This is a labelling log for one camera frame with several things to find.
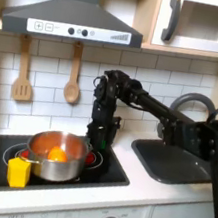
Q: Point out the yellow block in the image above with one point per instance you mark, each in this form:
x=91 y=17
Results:
x=18 y=172

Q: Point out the wooden microwave shelf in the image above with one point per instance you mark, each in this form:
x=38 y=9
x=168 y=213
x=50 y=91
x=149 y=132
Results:
x=192 y=53

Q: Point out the grey tap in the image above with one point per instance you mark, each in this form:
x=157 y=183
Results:
x=194 y=97

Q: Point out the white toy microwave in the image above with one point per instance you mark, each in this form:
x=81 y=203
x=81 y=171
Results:
x=197 y=42

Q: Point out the grey extractor hood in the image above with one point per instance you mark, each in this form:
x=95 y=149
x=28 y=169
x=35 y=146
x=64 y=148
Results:
x=73 y=13

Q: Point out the dark grey sink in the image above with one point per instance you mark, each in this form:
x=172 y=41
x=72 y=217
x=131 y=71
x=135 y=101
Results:
x=168 y=165

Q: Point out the orange toy fruit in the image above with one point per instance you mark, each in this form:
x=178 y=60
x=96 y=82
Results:
x=57 y=155

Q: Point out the wooden spoon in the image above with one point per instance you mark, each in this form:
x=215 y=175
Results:
x=71 y=92

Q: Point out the slotted wooden spatula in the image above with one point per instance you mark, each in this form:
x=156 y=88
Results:
x=22 y=90

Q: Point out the red burner disc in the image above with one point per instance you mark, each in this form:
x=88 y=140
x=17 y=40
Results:
x=24 y=153
x=90 y=158

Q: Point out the black stove top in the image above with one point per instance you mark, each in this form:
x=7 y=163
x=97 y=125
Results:
x=109 y=175

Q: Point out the steel pot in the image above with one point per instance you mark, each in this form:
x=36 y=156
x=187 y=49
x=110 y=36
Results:
x=56 y=171

